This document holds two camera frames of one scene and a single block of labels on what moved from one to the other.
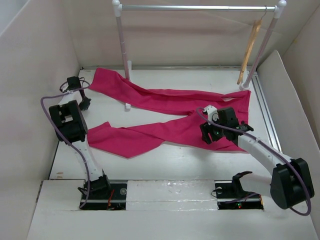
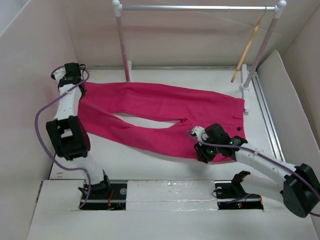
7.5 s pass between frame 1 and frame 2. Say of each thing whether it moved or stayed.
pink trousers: moved
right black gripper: moved
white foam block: stayed
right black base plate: stayed
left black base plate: stayed
